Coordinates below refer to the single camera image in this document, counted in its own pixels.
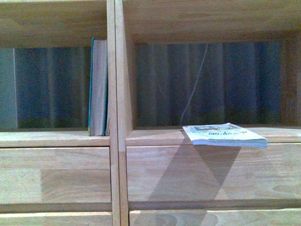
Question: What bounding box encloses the white paperback red spine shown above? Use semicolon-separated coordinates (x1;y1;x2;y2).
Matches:
183;123;268;149

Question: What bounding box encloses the teal hardcover comic book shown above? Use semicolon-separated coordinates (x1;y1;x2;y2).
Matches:
88;38;108;136

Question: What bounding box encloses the dark blue curtain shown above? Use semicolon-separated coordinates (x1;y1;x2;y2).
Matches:
15;42;281;129

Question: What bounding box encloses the wooden bookshelf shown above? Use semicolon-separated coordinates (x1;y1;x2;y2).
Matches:
0;0;301;226

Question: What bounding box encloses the thin white hanging cable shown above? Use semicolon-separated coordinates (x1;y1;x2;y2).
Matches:
179;43;208;126

